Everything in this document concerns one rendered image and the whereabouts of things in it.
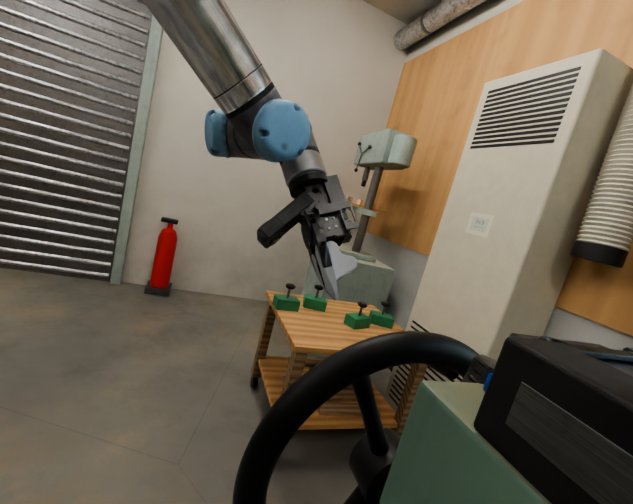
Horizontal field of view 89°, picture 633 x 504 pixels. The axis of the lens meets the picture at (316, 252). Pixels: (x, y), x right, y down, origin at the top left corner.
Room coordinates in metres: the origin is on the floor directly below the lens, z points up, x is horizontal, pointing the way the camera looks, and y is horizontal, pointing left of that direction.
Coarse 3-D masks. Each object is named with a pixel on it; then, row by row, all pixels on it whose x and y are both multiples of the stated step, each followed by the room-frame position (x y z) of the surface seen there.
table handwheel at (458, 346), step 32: (352, 352) 0.25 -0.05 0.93; (384, 352) 0.25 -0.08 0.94; (416, 352) 0.26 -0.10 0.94; (448, 352) 0.27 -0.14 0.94; (320, 384) 0.24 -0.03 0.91; (352, 384) 0.26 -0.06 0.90; (288, 416) 0.23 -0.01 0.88; (256, 448) 0.22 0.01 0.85; (384, 448) 0.27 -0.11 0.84; (256, 480) 0.22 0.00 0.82; (384, 480) 0.25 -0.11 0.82
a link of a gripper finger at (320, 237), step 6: (312, 222) 0.53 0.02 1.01; (312, 228) 0.51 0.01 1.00; (318, 228) 0.50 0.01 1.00; (318, 234) 0.50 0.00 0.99; (324, 234) 0.50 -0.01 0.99; (318, 240) 0.49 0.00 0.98; (324, 240) 0.50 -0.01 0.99; (318, 246) 0.49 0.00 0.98; (324, 246) 0.49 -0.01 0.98; (324, 252) 0.49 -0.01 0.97; (324, 258) 0.49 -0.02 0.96; (324, 264) 0.49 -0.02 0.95; (330, 264) 0.49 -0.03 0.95
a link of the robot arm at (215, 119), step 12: (216, 120) 0.52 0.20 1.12; (228, 120) 0.52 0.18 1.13; (204, 132) 0.56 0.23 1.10; (216, 132) 0.51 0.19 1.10; (228, 132) 0.51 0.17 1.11; (216, 144) 0.52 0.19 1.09; (228, 144) 0.53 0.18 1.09; (216, 156) 0.55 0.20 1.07; (228, 156) 0.55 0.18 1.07; (240, 156) 0.54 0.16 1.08
